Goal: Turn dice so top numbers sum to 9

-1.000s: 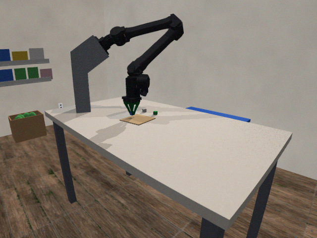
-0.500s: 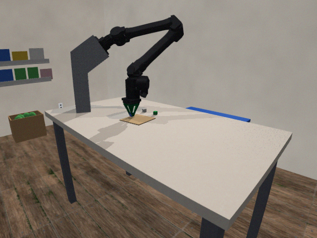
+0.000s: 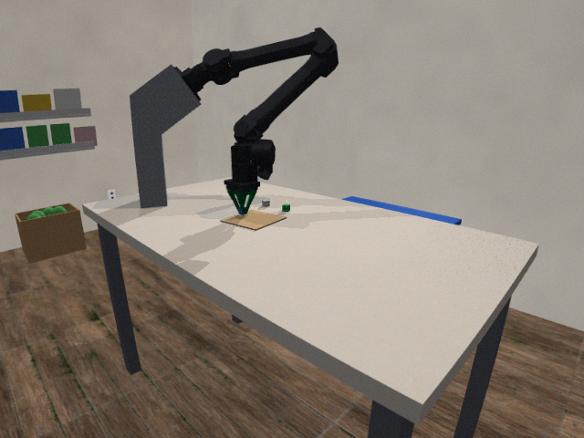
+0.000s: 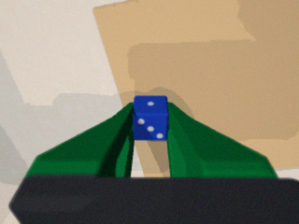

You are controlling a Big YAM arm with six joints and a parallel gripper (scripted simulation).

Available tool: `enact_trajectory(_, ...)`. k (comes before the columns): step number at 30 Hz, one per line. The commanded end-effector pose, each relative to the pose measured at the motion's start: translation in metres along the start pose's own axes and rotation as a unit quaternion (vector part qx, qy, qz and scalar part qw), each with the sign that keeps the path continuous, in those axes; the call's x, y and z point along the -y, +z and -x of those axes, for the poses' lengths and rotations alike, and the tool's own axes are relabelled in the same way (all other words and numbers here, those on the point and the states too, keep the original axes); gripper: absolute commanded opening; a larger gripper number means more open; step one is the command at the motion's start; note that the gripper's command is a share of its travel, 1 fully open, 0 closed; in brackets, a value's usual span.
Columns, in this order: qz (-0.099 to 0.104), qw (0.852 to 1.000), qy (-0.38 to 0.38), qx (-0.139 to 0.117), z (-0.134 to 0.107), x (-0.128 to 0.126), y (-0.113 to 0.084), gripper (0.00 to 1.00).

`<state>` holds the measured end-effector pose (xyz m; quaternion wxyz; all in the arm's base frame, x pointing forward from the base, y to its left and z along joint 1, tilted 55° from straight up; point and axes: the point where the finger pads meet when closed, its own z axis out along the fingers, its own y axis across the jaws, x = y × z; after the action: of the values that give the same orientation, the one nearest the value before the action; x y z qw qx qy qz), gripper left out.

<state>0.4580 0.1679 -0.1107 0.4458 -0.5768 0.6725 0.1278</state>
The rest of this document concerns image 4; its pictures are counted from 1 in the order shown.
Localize tan flat mat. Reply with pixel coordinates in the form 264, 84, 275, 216
93, 0, 299, 169

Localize blue dice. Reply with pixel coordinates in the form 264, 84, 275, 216
133, 95, 169, 141

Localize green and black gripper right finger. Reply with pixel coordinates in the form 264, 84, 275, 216
166, 102, 278, 177

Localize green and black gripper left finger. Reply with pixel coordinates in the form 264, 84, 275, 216
24, 103, 135, 178

